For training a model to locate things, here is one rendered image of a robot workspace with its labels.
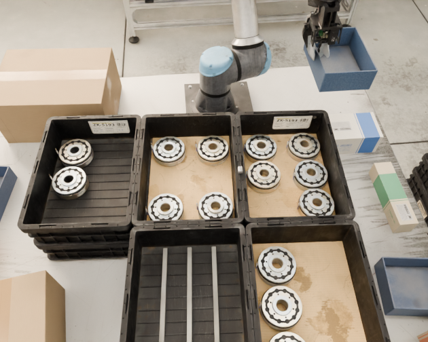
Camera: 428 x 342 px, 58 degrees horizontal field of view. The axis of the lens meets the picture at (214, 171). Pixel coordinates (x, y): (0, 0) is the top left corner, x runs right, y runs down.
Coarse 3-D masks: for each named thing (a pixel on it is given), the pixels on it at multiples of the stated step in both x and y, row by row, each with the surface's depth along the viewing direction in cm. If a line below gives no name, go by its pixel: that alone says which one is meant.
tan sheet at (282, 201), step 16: (272, 160) 125; (288, 160) 125; (320, 160) 125; (288, 176) 122; (256, 192) 118; (272, 192) 118; (288, 192) 118; (256, 208) 115; (272, 208) 115; (288, 208) 115
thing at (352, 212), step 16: (240, 112) 124; (256, 112) 124; (272, 112) 124; (288, 112) 124; (304, 112) 124; (320, 112) 124; (240, 128) 120; (240, 144) 116; (240, 160) 113; (336, 160) 113; (240, 176) 110; (352, 208) 104
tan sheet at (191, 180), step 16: (192, 144) 129; (192, 160) 125; (160, 176) 122; (176, 176) 122; (192, 176) 122; (208, 176) 122; (224, 176) 122; (160, 192) 118; (176, 192) 118; (192, 192) 118; (208, 192) 118; (224, 192) 118; (192, 208) 115
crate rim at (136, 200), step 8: (224, 112) 124; (144, 120) 122; (232, 120) 122; (144, 128) 120; (232, 128) 120; (144, 136) 118; (232, 136) 118; (232, 144) 117; (136, 176) 110; (136, 184) 108; (240, 184) 108; (136, 192) 107; (240, 192) 107; (136, 200) 107; (240, 200) 105; (136, 208) 104; (240, 208) 104; (136, 216) 102; (240, 216) 102; (136, 224) 101; (144, 224) 101; (152, 224) 101; (160, 224) 101; (168, 224) 101; (176, 224) 101; (184, 224) 101; (192, 224) 101; (200, 224) 101
